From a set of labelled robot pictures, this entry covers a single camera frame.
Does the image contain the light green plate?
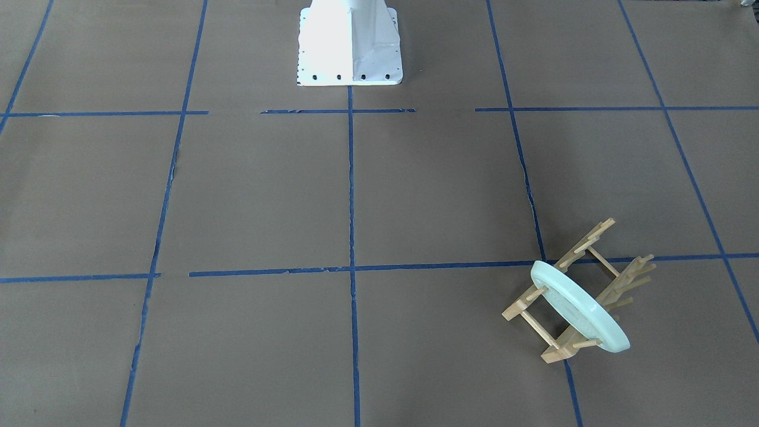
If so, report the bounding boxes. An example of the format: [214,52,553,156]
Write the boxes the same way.
[530,260,630,352]

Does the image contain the wooden dish rack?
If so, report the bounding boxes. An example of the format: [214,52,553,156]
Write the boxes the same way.
[501,218,656,363]

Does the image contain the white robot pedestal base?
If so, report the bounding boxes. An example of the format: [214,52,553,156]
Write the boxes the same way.
[296,1,404,87]

